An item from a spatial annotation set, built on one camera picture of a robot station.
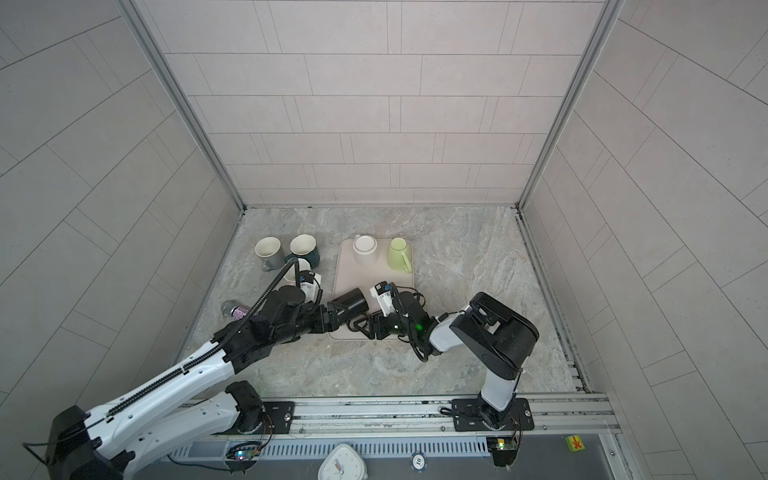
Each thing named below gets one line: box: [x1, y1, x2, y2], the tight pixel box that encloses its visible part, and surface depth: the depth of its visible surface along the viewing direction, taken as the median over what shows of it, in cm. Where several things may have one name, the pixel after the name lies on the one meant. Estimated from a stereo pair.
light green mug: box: [387, 237, 412, 273], surface depth 96 cm
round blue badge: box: [410, 451, 428, 473], surface depth 67 cm
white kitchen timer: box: [318, 443, 369, 480], surface depth 64 cm
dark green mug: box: [284, 234, 321, 270], surface depth 95 cm
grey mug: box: [254, 236, 285, 272], surface depth 95 cm
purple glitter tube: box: [221, 300, 249, 321], surface depth 86 cm
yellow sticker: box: [565, 435, 585, 453], surface depth 68 cm
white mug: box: [353, 234, 378, 267], surface depth 98 cm
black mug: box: [327, 288, 369, 323], surface depth 86 cm
